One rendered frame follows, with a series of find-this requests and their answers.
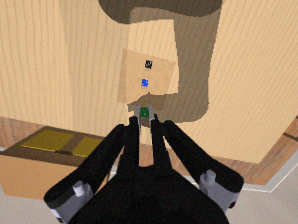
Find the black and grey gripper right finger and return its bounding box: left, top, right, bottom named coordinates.
left=148, top=105, right=244, bottom=215

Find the blue die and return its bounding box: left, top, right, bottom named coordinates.
left=141, top=79, right=148, bottom=87

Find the green die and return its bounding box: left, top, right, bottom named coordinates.
left=141, top=107, right=149, bottom=118

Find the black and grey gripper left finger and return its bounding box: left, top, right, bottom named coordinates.
left=44, top=106, right=141, bottom=224

